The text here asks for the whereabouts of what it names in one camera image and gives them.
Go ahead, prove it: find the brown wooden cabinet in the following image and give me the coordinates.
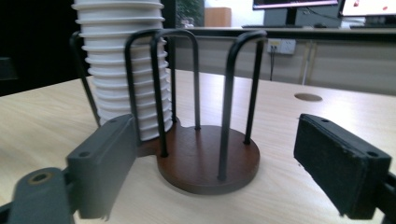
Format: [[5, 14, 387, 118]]
[[204, 7, 233, 28]]

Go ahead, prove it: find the white wall socket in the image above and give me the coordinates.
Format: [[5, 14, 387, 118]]
[[266, 37, 297, 56]]

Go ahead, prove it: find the black wire wooden cup holder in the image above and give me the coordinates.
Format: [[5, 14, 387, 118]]
[[68, 28, 269, 196]]

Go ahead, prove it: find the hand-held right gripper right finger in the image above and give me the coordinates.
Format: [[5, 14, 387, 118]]
[[292, 113, 393, 220]]

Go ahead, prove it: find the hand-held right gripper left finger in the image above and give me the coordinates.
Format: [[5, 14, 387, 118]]
[[65, 113, 138, 220]]

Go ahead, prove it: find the black wall socket cable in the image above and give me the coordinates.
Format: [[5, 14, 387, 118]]
[[268, 46, 277, 82]]

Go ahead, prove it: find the black computer monitor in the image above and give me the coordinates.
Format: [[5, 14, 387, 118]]
[[252, 0, 341, 26], [339, 0, 396, 19]]

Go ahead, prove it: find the stack of white cups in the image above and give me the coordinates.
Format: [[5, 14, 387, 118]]
[[70, 0, 175, 143]]

